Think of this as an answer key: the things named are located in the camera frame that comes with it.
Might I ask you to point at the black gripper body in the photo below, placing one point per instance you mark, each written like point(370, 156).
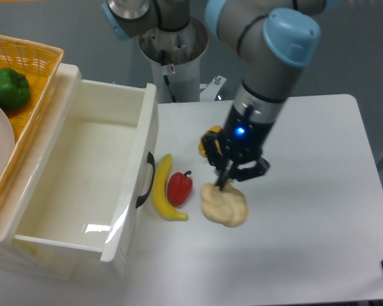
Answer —
point(243, 138)

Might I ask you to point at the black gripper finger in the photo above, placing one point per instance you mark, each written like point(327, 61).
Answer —
point(259, 169)
point(220, 160)

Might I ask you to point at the round beige bread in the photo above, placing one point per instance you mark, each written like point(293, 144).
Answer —
point(227, 206)

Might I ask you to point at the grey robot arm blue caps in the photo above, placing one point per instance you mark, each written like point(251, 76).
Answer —
point(277, 40)

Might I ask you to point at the white open upper drawer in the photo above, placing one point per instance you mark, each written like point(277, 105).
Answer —
point(83, 165)

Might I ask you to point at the white drawer cabinet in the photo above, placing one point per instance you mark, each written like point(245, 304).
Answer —
point(48, 258)

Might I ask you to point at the yellow bell pepper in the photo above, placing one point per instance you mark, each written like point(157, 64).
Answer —
point(206, 137)

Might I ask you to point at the red bell pepper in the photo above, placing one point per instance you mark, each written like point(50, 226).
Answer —
point(179, 188)

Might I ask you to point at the yellow banana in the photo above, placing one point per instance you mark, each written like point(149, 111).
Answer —
point(161, 203)

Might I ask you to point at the yellow woven basket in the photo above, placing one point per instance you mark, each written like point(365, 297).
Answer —
point(38, 63)

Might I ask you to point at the green bell pepper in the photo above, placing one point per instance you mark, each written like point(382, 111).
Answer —
point(14, 89)

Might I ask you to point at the white table mounting bracket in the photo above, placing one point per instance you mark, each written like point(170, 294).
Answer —
point(212, 91)

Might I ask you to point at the black drawer handle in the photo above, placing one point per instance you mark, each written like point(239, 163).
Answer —
point(149, 180)

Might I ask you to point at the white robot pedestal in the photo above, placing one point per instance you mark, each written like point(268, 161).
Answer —
point(175, 61)

